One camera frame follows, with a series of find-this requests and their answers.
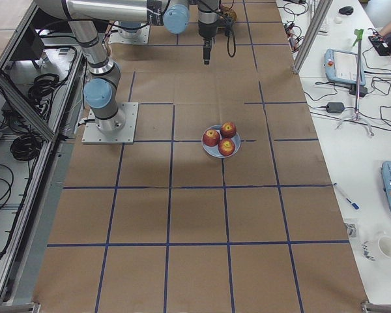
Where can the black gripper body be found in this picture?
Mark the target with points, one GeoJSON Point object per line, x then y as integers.
{"type": "Point", "coordinates": [206, 31]}

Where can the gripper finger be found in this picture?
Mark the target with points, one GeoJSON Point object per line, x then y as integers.
{"type": "Point", "coordinates": [209, 50]}
{"type": "Point", "coordinates": [205, 51]}

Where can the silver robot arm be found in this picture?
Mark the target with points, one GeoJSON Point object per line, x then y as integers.
{"type": "Point", "coordinates": [130, 29]}
{"type": "Point", "coordinates": [81, 15]}

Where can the red apple plate back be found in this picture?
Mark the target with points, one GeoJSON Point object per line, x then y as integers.
{"type": "Point", "coordinates": [228, 129]}

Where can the red apple plate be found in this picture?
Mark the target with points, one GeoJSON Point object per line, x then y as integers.
{"type": "Point", "coordinates": [211, 137]}
{"type": "Point", "coordinates": [228, 129]}
{"type": "Point", "coordinates": [226, 147]}

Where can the red apple plate left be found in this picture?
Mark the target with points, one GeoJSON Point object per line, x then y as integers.
{"type": "Point", "coordinates": [211, 137]}

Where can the light blue plate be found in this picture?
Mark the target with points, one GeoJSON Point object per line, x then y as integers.
{"type": "Point", "coordinates": [217, 145]}

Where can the red apple plate front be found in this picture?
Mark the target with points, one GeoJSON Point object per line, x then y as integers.
{"type": "Point", "coordinates": [226, 147]}

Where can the black computer mouse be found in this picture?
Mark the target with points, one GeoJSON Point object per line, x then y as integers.
{"type": "Point", "coordinates": [346, 11]}

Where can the black power adapter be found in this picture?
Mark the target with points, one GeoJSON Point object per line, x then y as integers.
{"type": "Point", "coordinates": [335, 107]}

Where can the green tipped grabber stick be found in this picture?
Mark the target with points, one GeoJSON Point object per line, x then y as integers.
{"type": "Point", "coordinates": [356, 115]}

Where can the blue white pen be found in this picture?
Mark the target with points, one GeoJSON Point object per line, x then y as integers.
{"type": "Point", "coordinates": [346, 197]}

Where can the aluminium frame post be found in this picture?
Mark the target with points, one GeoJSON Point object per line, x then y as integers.
{"type": "Point", "coordinates": [320, 12]}

